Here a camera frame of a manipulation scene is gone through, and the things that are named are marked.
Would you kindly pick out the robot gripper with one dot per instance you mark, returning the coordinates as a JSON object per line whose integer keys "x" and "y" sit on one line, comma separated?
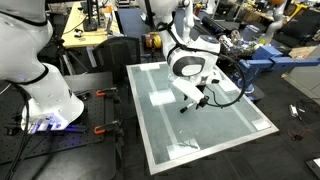
{"x": 188, "y": 89}

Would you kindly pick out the black capped silver marker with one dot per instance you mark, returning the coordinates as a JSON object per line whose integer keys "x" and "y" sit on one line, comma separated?
{"x": 187, "y": 108}

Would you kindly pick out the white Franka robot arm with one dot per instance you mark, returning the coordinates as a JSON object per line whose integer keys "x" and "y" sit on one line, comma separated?
{"x": 50, "y": 93}

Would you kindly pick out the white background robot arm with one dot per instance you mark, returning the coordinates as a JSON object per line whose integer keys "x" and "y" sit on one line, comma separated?
{"x": 275, "y": 20}

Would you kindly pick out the black fabric office chair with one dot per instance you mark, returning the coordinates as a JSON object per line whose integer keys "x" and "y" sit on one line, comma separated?
{"x": 116, "y": 56}

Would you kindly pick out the silver power adapter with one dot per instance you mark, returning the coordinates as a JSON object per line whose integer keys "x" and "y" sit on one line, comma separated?
{"x": 293, "y": 110}

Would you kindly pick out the light wooden desk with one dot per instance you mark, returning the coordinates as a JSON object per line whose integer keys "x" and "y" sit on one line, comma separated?
{"x": 87, "y": 38}

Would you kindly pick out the black monitor stand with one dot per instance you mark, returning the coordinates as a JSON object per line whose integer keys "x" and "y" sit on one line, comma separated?
{"x": 90, "y": 20}

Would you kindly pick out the black perforated breadboard table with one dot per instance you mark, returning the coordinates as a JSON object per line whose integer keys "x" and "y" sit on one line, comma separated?
{"x": 66, "y": 156}

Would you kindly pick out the black camera tripod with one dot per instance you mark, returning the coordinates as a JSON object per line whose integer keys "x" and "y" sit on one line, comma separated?
{"x": 65, "y": 56}

